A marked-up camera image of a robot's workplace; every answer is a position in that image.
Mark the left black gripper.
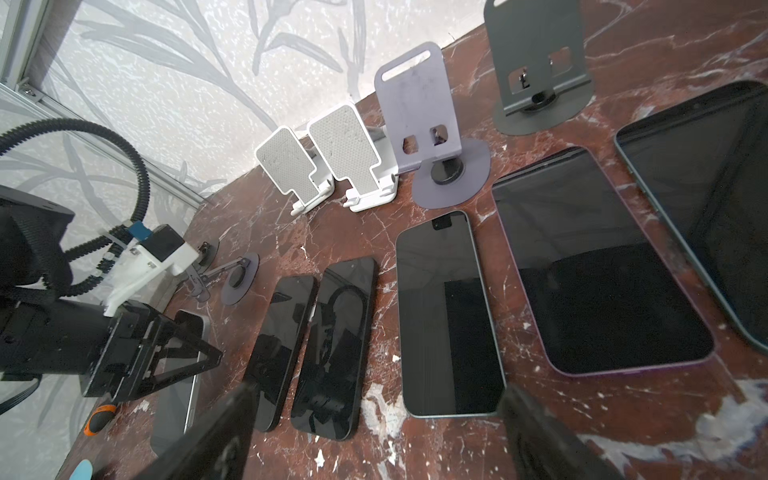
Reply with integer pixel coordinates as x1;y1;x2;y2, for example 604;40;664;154
1;299;222;401

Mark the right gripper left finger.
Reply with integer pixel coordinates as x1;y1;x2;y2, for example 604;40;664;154
136;383;257;479

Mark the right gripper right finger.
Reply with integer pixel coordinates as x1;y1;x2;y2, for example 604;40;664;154
497;384;622;479

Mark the white-edged phone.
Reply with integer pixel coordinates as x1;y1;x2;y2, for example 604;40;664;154
150;310;210;457

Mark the black phone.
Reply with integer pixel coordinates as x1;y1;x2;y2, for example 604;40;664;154
290;257;378;441
243;275;318;432

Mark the teal-edged phone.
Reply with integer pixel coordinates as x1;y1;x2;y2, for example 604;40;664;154
395;210;506;418

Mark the purple-edged phone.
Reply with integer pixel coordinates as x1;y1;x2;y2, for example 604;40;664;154
492;147;715;377

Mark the teal phone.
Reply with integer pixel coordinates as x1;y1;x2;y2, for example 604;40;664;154
614;80;767;353

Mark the dark grey front stand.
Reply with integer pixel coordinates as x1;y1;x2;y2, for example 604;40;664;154
484;0;594;136

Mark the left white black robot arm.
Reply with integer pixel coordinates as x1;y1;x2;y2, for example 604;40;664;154
1;119;222;411

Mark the white stand at back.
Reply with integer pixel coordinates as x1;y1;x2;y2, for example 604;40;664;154
255;126;335;216

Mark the white stand under teal phone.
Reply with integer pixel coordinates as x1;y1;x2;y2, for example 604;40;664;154
308;101;398;213

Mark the purple-grey stand back right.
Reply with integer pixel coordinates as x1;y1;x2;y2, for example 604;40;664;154
374;42;491;209

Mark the orange black screwdriver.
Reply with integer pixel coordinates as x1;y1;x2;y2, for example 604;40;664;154
83;402;118;437

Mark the light blue plastic trowel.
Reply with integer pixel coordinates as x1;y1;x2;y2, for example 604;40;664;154
69;459;94;480

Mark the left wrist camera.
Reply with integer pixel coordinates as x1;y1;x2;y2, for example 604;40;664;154
101;222;200;318

